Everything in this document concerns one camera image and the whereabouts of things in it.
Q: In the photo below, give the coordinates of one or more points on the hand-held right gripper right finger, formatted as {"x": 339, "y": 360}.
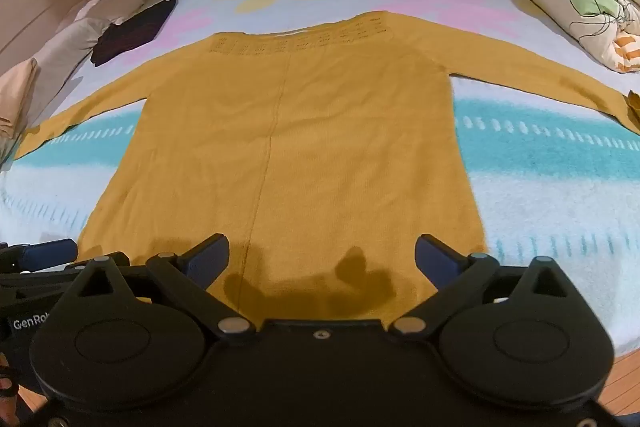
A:
{"x": 434, "y": 259}

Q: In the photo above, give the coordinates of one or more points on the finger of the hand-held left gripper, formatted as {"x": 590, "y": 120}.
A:
{"x": 47, "y": 253}

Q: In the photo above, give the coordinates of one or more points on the grey pillow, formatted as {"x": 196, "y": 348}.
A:
{"x": 65, "y": 47}

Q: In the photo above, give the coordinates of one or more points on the beige pillow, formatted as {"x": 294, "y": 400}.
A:
{"x": 17, "y": 102}

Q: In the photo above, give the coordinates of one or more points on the yellow knit sweater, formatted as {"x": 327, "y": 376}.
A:
{"x": 300, "y": 147}

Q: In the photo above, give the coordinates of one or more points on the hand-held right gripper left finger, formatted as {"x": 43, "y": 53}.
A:
{"x": 210, "y": 259}

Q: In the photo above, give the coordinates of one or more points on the dark folded garment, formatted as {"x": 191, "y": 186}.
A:
{"x": 132, "y": 29}

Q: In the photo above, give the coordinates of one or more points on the flower print blanket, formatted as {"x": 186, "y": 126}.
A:
{"x": 525, "y": 187}

